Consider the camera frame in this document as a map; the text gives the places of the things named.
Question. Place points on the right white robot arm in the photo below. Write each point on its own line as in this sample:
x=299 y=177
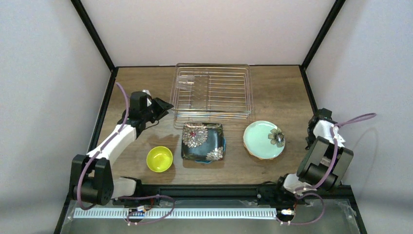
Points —
x=326 y=160

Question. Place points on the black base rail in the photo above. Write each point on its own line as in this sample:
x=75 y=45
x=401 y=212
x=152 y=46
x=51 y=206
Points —
x=272 y=194

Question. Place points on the black frame post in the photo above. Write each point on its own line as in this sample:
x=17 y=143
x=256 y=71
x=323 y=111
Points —
x=328 y=22
x=84 y=16

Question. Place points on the white slotted cable duct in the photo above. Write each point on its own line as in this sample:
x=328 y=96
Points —
x=178 y=213

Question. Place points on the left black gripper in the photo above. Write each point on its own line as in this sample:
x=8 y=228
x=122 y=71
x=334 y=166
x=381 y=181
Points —
x=158 y=107

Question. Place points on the black floral square plate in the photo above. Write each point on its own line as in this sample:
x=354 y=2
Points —
x=200 y=138

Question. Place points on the right black frame post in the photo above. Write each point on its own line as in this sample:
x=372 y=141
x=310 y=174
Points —
x=328 y=22

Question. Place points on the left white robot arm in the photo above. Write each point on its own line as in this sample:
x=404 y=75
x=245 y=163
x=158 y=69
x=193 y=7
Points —
x=91 y=179

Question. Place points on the light blue floral plate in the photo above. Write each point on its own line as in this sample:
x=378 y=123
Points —
x=264 y=139

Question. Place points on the blue plate under square plate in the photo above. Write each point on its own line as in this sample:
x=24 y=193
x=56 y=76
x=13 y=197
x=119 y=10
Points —
x=216 y=155

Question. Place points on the clear plastic glass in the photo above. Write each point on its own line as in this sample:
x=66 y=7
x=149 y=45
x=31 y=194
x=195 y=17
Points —
x=185 y=82

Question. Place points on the left black frame post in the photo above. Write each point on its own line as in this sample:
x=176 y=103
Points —
x=84 y=16

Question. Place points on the yellow-green small bowl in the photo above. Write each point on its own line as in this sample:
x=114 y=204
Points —
x=159 y=159

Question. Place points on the metal wire dish rack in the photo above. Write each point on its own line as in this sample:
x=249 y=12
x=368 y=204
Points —
x=220 y=90

